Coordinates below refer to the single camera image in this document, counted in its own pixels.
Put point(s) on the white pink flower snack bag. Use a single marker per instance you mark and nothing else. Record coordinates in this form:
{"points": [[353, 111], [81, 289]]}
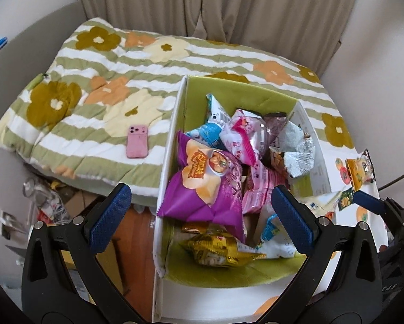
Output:
{"points": [[242, 138]]}

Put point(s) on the white light blue snack bag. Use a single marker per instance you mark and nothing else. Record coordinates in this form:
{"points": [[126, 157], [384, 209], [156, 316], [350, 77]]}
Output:
{"points": [[276, 239]]}

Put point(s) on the dark brown snack bag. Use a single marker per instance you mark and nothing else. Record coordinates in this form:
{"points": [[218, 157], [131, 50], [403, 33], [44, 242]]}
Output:
{"points": [[276, 123]]}

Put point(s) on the silver snack bag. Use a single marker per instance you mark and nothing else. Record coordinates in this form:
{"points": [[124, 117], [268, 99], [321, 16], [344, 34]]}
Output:
{"points": [[296, 155]]}

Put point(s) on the pink smartphone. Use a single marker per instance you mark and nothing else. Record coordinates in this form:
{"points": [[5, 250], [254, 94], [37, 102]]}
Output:
{"points": [[137, 143]]}

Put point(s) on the small orange snack packet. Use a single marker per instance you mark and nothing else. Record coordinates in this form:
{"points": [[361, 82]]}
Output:
{"points": [[192, 228]]}

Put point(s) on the pink striped snack bag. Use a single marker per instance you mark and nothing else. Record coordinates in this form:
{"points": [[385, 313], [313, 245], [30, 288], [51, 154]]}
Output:
{"points": [[259, 189]]}

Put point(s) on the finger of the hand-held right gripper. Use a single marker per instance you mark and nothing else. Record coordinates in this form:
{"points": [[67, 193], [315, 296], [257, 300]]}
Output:
{"points": [[369, 203]]}

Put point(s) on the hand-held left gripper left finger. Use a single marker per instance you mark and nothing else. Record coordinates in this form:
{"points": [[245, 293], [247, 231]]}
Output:
{"points": [[111, 219]]}

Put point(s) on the clear plastic clutter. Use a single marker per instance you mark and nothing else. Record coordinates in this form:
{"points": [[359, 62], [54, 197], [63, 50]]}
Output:
{"points": [[43, 202]]}

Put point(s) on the purple snack bag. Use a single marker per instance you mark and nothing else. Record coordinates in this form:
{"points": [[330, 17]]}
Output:
{"points": [[188, 202]]}

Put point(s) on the beige curtain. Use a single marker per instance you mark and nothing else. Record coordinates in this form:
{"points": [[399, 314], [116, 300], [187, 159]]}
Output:
{"points": [[222, 6]]}

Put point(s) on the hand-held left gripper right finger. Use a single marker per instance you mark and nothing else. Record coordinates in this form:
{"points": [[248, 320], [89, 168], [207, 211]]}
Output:
{"points": [[293, 222]]}

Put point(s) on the beige orange snack stick bag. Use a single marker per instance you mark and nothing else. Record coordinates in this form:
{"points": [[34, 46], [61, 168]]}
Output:
{"points": [[323, 204]]}

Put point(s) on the brown cardboard box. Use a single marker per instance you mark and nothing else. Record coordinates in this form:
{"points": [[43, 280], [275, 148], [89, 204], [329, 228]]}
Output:
{"points": [[77, 202]]}

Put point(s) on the green white cardboard box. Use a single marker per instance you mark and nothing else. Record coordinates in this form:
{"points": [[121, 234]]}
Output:
{"points": [[229, 91]]}

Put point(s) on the gold snack bag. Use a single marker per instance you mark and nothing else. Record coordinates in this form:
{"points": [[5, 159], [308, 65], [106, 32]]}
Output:
{"points": [[215, 249]]}

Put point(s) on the yellow chip bag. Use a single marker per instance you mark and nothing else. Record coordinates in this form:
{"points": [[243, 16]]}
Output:
{"points": [[357, 172]]}

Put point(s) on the green striped flower blanket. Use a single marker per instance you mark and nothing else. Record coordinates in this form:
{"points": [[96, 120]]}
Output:
{"points": [[87, 74]]}

